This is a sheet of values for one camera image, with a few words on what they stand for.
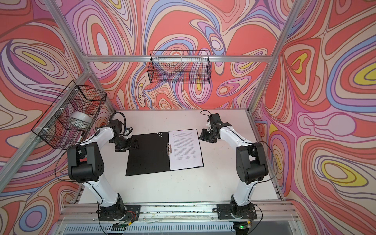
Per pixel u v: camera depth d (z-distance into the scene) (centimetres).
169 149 96
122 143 80
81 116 74
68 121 69
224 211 73
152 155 98
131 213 73
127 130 88
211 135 79
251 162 48
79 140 72
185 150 96
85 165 49
